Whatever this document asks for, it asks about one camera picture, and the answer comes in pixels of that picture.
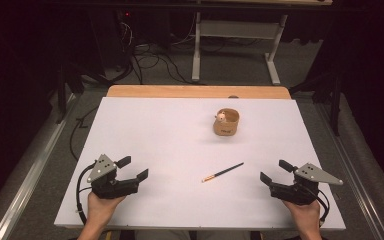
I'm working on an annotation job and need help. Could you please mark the black metal stand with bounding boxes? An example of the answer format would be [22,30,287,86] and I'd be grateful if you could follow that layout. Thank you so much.
[54,62,85,125]
[289,72,345,137]

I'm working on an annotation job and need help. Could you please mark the tangle of floor cables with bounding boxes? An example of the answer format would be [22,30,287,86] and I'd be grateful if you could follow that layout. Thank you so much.
[113,19,198,86]

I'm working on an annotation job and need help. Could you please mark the black floor cable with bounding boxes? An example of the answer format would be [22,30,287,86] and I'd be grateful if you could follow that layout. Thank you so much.
[68,105,99,162]

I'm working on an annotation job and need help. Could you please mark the hand-held gripper cable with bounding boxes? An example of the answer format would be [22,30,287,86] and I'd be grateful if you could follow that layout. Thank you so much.
[308,185,331,228]
[75,163,98,226]

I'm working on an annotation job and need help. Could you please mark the aluminium floor rail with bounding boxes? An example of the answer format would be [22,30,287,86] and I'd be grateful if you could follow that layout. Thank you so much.
[0,93,78,240]
[315,102,384,240]

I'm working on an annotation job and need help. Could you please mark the person's left hand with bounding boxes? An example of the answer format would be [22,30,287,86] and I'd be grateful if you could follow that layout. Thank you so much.
[86,192,127,224]

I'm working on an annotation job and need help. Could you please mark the right hand-held gripper cable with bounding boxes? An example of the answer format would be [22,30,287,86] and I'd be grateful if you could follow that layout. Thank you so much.
[308,185,331,228]

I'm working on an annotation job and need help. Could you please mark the black computer tower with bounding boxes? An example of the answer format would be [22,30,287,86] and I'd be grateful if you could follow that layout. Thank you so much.
[89,9,138,69]

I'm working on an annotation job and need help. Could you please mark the dark slim pen gold tip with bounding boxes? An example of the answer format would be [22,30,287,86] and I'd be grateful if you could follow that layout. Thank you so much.
[201,161,245,184]

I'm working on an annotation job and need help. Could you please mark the tan ceramic bear pen holder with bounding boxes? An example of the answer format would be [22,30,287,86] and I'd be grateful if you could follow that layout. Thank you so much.
[212,107,241,137]

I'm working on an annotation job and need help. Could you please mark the wooden table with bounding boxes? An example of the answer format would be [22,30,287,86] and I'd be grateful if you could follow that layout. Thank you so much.
[106,84,292,100]

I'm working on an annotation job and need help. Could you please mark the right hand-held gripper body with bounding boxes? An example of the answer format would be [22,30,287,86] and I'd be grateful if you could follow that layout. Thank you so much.
[269,162,344,206]

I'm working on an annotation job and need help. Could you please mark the person's right hand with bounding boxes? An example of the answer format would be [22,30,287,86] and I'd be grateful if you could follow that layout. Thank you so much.
[281,199,322,232]

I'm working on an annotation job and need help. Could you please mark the white metal desk frame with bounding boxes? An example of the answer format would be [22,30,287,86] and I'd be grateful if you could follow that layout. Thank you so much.
[191,11,290,86]

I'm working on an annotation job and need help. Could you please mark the left hand-held gripper cable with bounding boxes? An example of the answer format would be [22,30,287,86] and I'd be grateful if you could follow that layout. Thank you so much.
[75,163,98,226]

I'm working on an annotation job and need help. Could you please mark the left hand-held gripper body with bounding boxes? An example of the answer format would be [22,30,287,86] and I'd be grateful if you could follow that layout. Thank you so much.
[86,153,141,200]

